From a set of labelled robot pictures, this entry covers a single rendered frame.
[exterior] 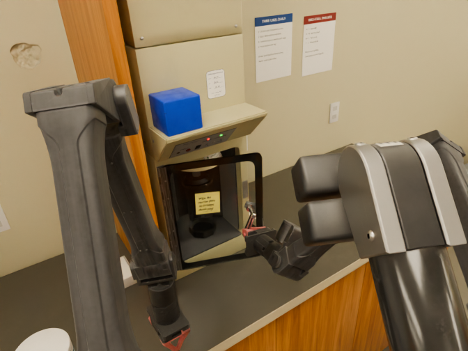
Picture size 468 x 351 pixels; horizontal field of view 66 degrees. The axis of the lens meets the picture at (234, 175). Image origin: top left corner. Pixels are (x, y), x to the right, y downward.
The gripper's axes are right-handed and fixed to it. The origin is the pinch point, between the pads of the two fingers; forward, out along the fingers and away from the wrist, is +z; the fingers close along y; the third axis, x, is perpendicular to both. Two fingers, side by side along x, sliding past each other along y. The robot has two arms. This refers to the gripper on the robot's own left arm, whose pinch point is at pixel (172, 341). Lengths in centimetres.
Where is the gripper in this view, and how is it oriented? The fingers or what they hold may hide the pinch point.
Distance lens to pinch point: 96.1
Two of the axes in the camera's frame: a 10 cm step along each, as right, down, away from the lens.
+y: -5.5, -3.7, 7.5
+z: 0.5, 8.8, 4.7
